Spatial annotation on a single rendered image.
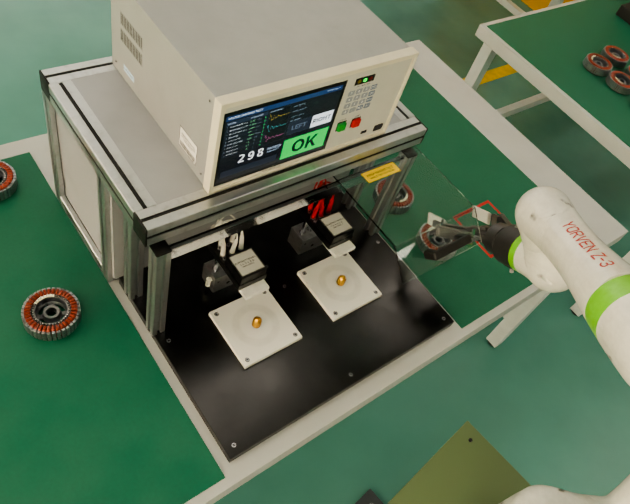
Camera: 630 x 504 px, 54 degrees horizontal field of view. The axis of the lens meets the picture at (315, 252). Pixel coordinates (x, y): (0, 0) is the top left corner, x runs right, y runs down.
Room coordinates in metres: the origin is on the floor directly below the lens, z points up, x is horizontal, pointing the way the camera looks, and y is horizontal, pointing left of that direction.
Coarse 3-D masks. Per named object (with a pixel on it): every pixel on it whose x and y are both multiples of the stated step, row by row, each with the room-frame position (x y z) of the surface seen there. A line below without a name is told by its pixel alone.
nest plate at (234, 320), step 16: (240, 304) 0.75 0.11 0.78; (256, 304) 0.76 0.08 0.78; (272, 304) 0.78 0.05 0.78; (224, 320) 0.69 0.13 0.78; (240, 320) 0.71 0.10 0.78; (272, 320) 0.74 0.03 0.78; (288, 320) 0.75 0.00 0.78; (224, 336) 0.66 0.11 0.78; (240, 336) 0.67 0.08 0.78; (256, 336) 0.68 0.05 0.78; (272, 336) 0.70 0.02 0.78; (288, 336) 0.71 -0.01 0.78; (240, 352) 0.63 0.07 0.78; (256, 352) 0.65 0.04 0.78; (272, 352) 0.66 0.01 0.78
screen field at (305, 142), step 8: (304, 136) 0.88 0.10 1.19; (312, 136) 0.90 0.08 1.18; (320, 136) 0.92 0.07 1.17; (288, 144) 0.85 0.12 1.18; (296, 144) 0.87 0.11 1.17; (304, 144) 0.89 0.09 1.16; (312, 144) 0.90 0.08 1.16; (320, 144) 0.92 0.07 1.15; (288, 152) 0.86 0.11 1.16; (296, 152) 0.87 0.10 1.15
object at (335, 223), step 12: (324, 204) 1.01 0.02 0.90; (324, 216) 0.96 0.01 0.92; (336, 216) 0.97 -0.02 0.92; (312, 228) 0.94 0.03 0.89; (324, 228) 0.93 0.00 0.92; (336, 228) 0.94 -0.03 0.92; (348, 228) 0.95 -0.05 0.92; (324, 240) 0.92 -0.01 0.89; (336, 240) 0.92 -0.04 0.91; (348, 240) 0.95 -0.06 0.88; (336, 252) 0.91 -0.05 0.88
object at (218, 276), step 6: (204, 264) 0.78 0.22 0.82; (210, 264) 0.79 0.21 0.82; (204, 270) 0.78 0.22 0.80; (210, 270) 0.77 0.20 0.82; (216, 270) 0.78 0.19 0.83; (222, 270) 0.78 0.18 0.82; (204, 276) 0.78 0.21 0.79; (210, 276) 0.77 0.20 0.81; (216, 276) 0.76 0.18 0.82; (222, 276) 0.77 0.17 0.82; (216, 282) 0.76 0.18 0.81; (222, 282) 0.77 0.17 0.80; (228, 282) 0.79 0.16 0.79; (210, 288) 0.76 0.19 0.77; (216, 288) 0.76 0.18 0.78; (222, 288) 0.78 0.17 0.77
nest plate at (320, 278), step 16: (304, 272) 0.90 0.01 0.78; (320, 272) 0.91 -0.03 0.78; (336, 272) 0.93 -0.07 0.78; (352, 272) 0.95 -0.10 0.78; (320, 288) 0.87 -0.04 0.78; (336, 288) 0.89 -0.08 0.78; (352, 288) 0.90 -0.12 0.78; (368, 288) 0.92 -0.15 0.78; (320, 304) 0.83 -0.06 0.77; (336, 304) 0.84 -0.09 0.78; (352, 304) 0.86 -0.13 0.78
